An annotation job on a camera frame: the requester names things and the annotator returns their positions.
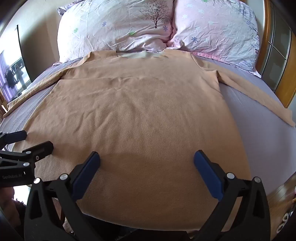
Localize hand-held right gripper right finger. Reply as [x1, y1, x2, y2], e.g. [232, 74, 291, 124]
[192, 150, 271, 241]

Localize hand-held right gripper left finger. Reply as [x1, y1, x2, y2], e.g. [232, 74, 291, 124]
[24, 151, 102, 241]

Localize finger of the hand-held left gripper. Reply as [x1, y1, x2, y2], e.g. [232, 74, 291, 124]
[0, 141, 54, 168]
[0, 130, 28, 151]

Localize beige long-sleeved shirt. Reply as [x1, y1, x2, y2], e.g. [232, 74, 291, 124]
[3, 50, 296, 231]

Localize hanging dark clothes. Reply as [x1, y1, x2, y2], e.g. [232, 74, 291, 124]
[5, 65, 21, 88]

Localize purple curtain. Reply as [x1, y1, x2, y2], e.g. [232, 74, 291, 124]
[0, 50, 15, 102]

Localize wooden glass-panel headboard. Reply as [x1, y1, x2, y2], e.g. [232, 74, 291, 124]
[255, 0, 296, 108]

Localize pink floral pillow with tree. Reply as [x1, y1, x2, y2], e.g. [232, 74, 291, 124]
[52, 0, 175, 67]

